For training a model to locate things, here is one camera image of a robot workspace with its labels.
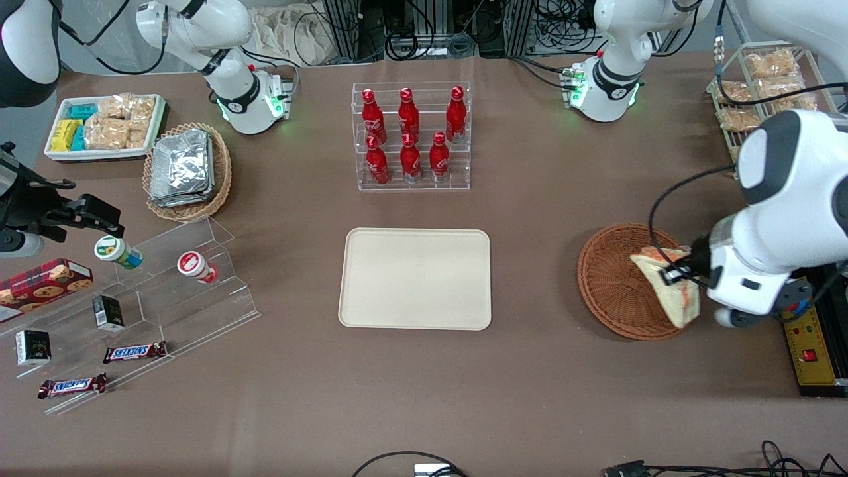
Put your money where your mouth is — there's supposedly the light oval wicker basket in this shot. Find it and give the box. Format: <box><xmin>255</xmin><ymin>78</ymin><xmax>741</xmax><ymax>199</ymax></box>
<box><xmin>142</xmin><ymin>122</ymin><xmax>233</xmax><ymax>223</ymax></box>

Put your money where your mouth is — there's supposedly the clear-bagged pastry pack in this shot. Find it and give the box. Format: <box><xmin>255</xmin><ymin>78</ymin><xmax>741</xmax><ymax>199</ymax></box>
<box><xmin>714</xmin><ymin>80</ymin><xmax>752</xmax><ymax>105</ymax></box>
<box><xmin>745</xmin><ymin>50</ymin><xmax>800</xmax><ymax>80</ymax></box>
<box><xmin>758</xmin><ymin>78</ymin><xmax>820</xmax><ymax>111</ymax></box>
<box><xmin>718</xmin><ymin>107</ymin><xmax>763</xmax><ymax>132</ymax></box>

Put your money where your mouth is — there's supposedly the red-lid yogurt cup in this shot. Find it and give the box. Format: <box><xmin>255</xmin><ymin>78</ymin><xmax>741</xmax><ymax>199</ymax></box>
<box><xmin>176</xmin><ymin>250</ymin><xmax>220</xmax><ymax>285</ymax></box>

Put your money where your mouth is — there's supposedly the black cable with metal plug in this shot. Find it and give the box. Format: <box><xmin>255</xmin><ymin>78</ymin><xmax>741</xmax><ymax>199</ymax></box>
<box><xmin>713</xmin><ymin>0</ymin><xmax>848</xmax><ymax>108</ymax></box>

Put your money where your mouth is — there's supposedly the green-lid yogurt cup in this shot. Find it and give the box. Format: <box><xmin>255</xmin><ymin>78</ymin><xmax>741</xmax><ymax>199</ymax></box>
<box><xmin>93</xmin><ymin>235</ymin><xmax>144</xmax><ymax>271</ymax></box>

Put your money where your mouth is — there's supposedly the beige cloth bag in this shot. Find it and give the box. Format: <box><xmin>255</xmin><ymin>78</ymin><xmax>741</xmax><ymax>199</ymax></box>
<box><xmin>248</xmin><ymin>5</ymin><xmax>340</xmax><ymax>67</ymax></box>

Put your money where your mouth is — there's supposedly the black looped table cable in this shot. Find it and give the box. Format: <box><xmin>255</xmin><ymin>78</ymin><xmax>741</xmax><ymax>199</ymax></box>
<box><xmin>350</xmin><ymin>450</ymin><xmax>470</xmax><ymax>477</ymax></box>

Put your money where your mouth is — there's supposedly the black connector with cable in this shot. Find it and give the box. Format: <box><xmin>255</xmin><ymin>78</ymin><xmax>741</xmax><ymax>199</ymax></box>
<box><xmin>602</xmin><ymin>440</ymin><xmax>848</xmax><ymax>477</ymax></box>

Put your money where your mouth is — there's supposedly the yellow emergency stop box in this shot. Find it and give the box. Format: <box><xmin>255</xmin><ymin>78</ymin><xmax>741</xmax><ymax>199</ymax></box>
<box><xmin>780</xmin><ymin>265</ymin><xmax>848</xmax><ymax>398</ymax></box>

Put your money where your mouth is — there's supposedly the clear-bagged rice cracker pile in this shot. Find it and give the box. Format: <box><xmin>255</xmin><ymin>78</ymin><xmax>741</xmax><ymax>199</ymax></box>
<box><xmin>83</xmin><ymin>94</ymin><xmax>157</xmax><ymax>150</ymax></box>

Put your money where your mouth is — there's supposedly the small black carton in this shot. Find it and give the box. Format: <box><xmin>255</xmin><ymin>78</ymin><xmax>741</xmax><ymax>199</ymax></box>
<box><xmin>15</xmin><ymin>329</ymin><xmax>52</xmax><ymax>367</ymax></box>
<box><xmin>92</xmin><ymin>295</ymin><xmax>126</xmax><ymax>333</ymax></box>

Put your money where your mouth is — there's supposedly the beige plastic serving tray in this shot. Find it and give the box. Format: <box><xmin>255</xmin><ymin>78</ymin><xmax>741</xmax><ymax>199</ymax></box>
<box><xmin>338</xmin><ymin>228</ymin><xmax>492</xmax><ymax>331</ymax></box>

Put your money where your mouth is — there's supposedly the red cola bottle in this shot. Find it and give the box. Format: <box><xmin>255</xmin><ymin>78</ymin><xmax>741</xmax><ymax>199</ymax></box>
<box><xmin>429</xmin><ymin>131</ymin><xmax>451</xmax><ymax>183</ymax></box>
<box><xmin>445</xmin><ymin>86</ymin><xmax>468</xmax><ymax>144</ymax></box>
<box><xmin>365</xmin><ymin>136</ymin><xmax>391</xmax><ymax>185</ymax></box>
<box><xmin>398</xmin><ymin>87</ymin><xmax>421</xmax><ymax>140</ymax></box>
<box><xmin>362</xmin><ymin>89</ymin><xmax>388</xmax><ymax>144</ymax></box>
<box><xmin>400</xmin><ymin>132</ymin><xmax>423</xmax><ymax>184</ymax></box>

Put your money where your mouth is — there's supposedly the clear acrylic bottle rack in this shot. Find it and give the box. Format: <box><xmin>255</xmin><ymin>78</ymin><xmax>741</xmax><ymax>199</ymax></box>
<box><xmin>352</xmin><ymin>81</ymin><xmax>472</xmax><ymax>193</ymax></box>

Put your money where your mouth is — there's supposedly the white rectangular snack tray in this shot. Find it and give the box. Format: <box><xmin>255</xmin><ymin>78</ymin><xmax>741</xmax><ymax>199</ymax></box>
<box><xmin>44</xmin><ymin>93</ymin><xmax>167</xmax><ymax>164</ymax></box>

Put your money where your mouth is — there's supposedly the brown round wicker basket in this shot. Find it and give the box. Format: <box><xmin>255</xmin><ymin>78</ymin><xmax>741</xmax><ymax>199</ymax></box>
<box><xmin>577</xmin><ymin>223</ymin><xmax>704</xmax><ymax>341</ymax></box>

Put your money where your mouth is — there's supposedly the red tartan cookie box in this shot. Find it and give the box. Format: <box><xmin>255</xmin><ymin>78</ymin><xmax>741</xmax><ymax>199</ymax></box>
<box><xmin>0</xmin><ymin>258</ymin><xmax>94</xmax><ymax>324</ymax></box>

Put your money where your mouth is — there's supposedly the white wire snack rack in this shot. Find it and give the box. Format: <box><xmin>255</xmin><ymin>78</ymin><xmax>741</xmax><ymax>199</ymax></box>
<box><xmin>705</xmin><ymin>40</ymin><xmax>837</xmax><ymax>180</ymax></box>

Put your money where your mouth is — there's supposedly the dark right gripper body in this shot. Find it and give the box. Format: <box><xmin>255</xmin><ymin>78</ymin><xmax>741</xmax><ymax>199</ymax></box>
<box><xmin>0</xmin><ymin>142</ymin><xmax>75</xmax><ymax>234</ymax></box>

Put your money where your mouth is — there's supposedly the silver foil pack stack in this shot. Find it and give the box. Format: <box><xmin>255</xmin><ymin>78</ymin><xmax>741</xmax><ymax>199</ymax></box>
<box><xmin>148</xmin><ymin>129</ymin><xmax>217</xmax><ymax>208</ymax></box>

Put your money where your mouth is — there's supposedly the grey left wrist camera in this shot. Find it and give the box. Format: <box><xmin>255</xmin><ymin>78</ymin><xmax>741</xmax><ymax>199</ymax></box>
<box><xmin>714</xmin><ymin>277</ymin><xmax>814</xmax><ymax>329</ymax></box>

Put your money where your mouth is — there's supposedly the triangle sandwich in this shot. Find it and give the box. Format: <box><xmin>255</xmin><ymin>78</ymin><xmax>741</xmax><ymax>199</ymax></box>
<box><xmin>629</xmin><ymin>246</ymin><xmax>702</xmax><ymax>329</ymax></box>

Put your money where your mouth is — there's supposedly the yellow snack packet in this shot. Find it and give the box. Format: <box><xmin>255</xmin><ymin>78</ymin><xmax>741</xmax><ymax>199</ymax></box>
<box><xmin>51</xmin><ymin>119</ymin><xmax>84</xmax><ymax>152</ymax></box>

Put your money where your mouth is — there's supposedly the brown snickers bar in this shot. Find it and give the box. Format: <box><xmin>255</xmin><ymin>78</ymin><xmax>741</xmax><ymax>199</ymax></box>
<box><xmin>37</xmin><ymin>373</ymin><xmax>109</xmax><ymax>400</ymax></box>
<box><xmin>102</xmin><ymin>341</ymin><xmax>168</xmax><ymax>365</ymax></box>

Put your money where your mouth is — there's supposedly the clear acrylic step display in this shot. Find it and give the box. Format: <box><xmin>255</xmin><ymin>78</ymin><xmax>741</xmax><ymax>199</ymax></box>
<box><xmin>0</xmin><ymin>215</ymin><xmax>261</xmax><ymax>416</ymax></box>

